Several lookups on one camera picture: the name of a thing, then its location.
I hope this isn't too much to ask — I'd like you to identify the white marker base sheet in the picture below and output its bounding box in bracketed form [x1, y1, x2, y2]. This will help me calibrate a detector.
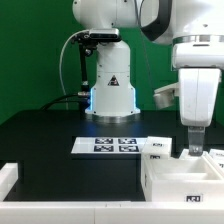
[71, 137, 146, 154]

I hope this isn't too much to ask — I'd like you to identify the white front fence rail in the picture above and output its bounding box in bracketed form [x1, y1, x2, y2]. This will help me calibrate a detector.
[0, 202, 224, 224]

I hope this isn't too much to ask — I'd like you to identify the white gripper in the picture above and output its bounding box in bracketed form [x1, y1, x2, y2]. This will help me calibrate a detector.
[178, 68, 221, 156]

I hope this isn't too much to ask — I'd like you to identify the white door panel with peg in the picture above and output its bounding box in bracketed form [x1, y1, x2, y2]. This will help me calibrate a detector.
[209, 149, 224, 169]

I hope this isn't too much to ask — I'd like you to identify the black camera on stand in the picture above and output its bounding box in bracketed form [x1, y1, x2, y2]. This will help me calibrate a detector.
[72, 28, 121, 43]

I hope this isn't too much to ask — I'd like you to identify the white left fence block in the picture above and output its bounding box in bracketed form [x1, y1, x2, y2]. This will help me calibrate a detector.
[0, 163, 18, 202]

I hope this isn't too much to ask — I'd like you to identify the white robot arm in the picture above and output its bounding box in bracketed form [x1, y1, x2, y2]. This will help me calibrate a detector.
[72, 0, 224, 156]

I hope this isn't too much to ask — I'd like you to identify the white cabinet body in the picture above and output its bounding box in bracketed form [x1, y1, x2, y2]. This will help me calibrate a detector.
[141, 153, 224, 203]

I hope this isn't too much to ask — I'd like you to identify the black cable on table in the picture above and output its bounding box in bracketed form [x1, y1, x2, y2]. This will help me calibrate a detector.
[39, 93, 84, 111]

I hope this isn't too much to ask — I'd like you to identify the white cabinet top block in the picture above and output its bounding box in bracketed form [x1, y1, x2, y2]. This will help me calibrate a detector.
[142, 136, 172, 159]

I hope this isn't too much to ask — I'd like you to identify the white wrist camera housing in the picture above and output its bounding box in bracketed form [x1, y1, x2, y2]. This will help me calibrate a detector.
[153, 82, 179, 109]

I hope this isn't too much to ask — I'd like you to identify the grey camera cable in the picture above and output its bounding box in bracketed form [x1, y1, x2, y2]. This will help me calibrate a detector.
[58, 29, 90, 98]

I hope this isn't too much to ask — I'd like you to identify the black camera stand pole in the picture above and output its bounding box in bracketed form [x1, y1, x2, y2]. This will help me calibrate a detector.
[77, 43, 92, 109]

